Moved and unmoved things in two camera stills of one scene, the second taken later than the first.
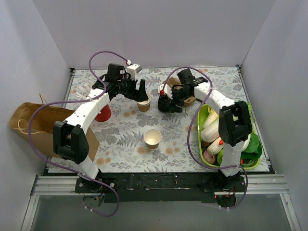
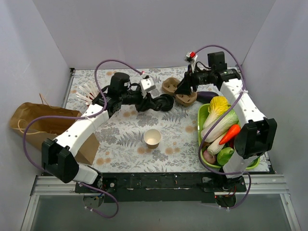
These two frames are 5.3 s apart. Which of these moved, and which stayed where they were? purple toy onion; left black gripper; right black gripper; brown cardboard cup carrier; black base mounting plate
Moved: right black gripper; left black gripper
Stayed: black base mounting plate; purple toy onion; brown cardboard cup carrier
